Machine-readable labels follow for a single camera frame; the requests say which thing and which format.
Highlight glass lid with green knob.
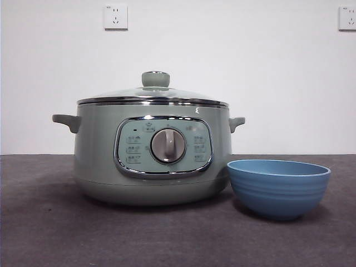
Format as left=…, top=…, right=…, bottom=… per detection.
left=77, top=71, right=228, bottom=106

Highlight pale green electric steamer pot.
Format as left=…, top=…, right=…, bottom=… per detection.
left=52, top=98, right=246, bottom=206

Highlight blue ribbed bowl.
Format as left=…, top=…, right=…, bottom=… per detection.
left=226, top=159, right=332, bottom=222

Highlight white wall socket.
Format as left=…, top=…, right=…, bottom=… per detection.
left=104, top=4, right=129, bottom=31
left=338, top=6, right=356, bottom=32

